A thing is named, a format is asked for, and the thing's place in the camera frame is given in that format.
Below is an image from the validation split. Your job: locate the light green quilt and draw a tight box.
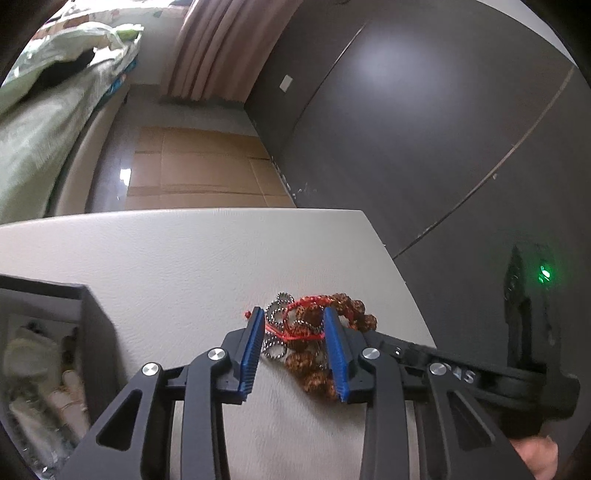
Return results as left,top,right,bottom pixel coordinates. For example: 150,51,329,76
1,21,141,112

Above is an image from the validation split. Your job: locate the brown bead bracelet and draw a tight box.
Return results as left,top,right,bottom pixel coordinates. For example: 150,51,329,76
283,293,380,403

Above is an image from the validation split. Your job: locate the printed window seat cushion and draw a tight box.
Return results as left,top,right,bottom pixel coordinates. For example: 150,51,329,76
39,0,122,28

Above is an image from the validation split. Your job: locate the flattened cardboard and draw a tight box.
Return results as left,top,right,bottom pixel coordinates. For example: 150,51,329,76
124,126,297,211

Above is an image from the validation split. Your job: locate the red string bracelet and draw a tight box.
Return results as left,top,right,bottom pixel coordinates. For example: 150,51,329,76
243,295,336,345

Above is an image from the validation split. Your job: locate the cream jewelry piece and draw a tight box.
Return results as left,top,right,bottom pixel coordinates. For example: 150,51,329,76
46,369,91,433

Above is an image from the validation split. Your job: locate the pink curtain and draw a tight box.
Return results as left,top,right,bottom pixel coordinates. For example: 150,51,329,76
159,0,288,105

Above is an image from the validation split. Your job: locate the green plush item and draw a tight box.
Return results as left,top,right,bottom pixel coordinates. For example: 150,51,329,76
115,22,145,41

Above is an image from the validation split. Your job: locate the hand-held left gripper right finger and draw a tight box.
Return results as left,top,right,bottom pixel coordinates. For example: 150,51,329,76
322,306,536,480

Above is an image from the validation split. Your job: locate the silver ball chain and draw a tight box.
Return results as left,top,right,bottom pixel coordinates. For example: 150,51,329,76
260,291,325,366

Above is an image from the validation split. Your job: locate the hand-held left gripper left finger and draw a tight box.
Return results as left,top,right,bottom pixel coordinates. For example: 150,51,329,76
58,306,267,480

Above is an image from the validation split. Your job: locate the black jewelry box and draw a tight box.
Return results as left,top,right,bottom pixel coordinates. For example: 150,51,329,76
0,273,119,480

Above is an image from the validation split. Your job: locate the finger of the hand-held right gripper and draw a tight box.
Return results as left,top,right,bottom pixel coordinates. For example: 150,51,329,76
364,330,445,370

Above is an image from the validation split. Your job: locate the black item on bed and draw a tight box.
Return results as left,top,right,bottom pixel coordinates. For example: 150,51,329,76
36,48,96,89

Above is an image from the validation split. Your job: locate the bed with green sheet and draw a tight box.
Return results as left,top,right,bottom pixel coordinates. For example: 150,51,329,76
0,51,141,225

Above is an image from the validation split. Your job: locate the person's right hand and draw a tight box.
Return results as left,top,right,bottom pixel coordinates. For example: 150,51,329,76
510,435,560,480

